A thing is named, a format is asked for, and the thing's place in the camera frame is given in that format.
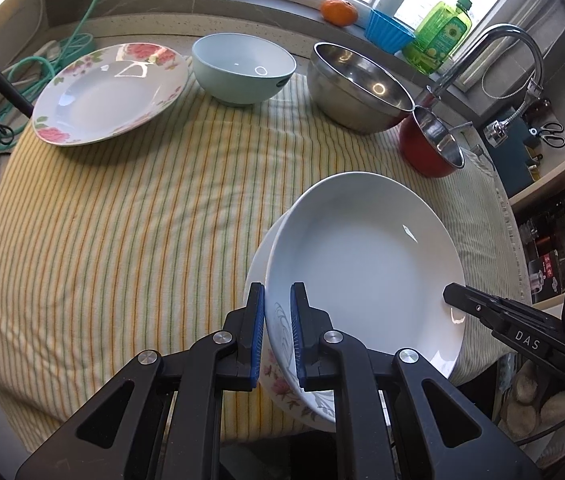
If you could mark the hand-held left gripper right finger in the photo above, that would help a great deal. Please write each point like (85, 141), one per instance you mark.
(297, 340)

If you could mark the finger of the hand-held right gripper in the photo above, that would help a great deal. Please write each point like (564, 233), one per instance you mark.
(507, 325)

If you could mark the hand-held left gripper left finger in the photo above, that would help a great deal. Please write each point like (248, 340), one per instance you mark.
(257, 340)

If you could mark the small floral deep plate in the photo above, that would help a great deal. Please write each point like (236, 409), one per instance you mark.
(275, 380)

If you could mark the plain white plate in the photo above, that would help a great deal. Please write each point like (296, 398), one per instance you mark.
(362, 270)

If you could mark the red steel bowl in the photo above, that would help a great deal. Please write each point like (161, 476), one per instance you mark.
(417, 150)

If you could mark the light blue bowl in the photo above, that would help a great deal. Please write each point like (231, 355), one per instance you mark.
(232, 85)

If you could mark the red label box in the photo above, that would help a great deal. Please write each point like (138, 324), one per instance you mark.
(547, 272)

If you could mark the beige lumpy vegetable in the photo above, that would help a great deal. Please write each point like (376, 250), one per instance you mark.
(562, 405)
(525, 375)

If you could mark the white storage shelf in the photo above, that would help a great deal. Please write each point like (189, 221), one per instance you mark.
(547, 185)

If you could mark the dark teal board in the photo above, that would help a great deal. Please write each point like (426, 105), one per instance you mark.
(512, 160)

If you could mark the striped yellow cloth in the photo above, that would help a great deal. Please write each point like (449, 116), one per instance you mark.
(137, 235)

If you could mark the flexible metal sprayer head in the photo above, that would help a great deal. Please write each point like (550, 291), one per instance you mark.
(495, 132)

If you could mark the large steel mixing bowl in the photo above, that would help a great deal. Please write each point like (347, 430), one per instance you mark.
(342, 100)

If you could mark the chrome kitchen faucet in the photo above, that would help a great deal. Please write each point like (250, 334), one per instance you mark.
(500, 31)

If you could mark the green dish soap bottle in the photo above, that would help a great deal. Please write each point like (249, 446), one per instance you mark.
(442, 35)

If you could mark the large pink floral plate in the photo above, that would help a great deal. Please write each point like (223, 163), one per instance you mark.
(107, 95)

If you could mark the blue fluted silicone cup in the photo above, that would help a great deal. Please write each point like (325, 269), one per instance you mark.
(387, 32)

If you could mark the orange tangerine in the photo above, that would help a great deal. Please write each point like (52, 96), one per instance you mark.
(338, 12)

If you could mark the white power strip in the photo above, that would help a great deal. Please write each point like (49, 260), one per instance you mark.
(50, 49)

